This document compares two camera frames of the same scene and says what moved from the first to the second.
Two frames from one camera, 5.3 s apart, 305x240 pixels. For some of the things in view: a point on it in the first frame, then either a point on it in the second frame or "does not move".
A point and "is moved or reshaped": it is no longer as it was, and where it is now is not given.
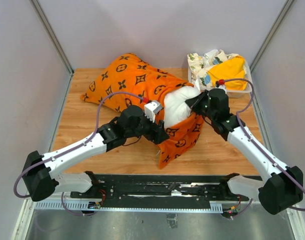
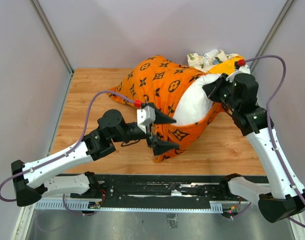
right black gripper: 193,102 → 211,89
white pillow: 176,110 is moved or reshaped
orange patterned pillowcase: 130,80 is moved or reshaped
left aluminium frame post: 39,11 does not move
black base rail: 159,191 does not move
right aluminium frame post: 285,7 does not move
